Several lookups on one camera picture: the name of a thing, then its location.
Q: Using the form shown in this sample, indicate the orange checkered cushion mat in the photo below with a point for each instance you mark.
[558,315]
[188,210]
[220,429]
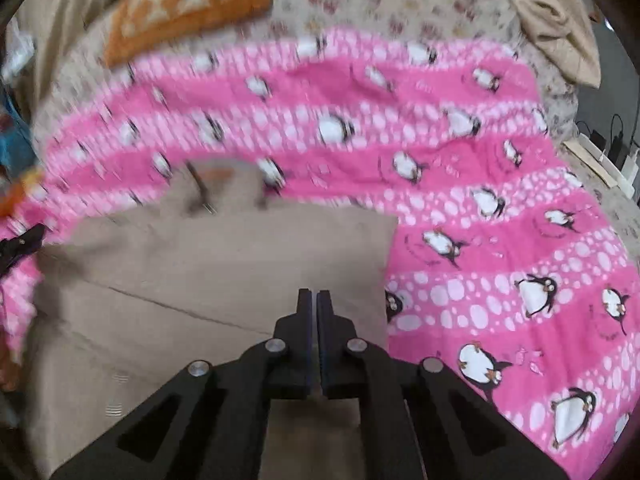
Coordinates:
[200,5]

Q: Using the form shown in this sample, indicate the white power strip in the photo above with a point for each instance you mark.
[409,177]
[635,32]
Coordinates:
[612,170]

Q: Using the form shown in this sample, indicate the beige knotted curtain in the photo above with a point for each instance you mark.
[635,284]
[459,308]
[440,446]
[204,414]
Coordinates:
[560,25]

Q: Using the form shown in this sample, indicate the pink penguin print blanket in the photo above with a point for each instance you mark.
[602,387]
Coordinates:
[450,260]

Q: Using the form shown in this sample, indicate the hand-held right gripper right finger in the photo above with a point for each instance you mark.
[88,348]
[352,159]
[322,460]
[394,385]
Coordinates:
[325,320]

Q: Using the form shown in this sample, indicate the clear plastic bag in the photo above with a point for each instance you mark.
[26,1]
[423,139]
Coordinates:
[17,55]

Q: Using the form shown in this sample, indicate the beige garment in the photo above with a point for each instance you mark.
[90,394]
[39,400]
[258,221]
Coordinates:
[200,270]

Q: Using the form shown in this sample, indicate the black charger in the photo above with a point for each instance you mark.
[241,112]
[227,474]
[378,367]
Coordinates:
[616,146]

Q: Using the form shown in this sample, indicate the beige hanging curtain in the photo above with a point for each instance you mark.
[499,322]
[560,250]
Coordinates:
[65,10]

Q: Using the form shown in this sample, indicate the white charger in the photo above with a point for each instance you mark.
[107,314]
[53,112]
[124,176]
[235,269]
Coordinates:
[634,162]

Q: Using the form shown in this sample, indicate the beige cardboard piece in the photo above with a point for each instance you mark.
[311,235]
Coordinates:
[590,162]

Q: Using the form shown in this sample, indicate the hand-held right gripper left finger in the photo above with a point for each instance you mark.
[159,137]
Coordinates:
[305,320]

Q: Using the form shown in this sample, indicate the orange plush toy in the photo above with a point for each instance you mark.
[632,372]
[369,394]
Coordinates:
[20,195]

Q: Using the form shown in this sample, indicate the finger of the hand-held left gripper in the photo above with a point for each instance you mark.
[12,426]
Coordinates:
[20,247]

